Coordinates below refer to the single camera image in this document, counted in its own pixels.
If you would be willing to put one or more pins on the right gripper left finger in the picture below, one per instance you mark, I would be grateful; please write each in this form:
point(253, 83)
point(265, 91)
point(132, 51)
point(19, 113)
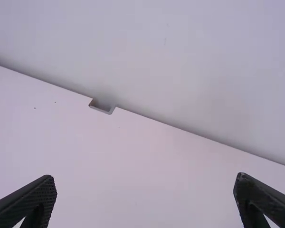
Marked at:
point(35, 197)

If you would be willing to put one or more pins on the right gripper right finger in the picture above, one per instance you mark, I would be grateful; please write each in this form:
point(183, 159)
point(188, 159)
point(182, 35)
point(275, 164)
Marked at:
point(251, 192)

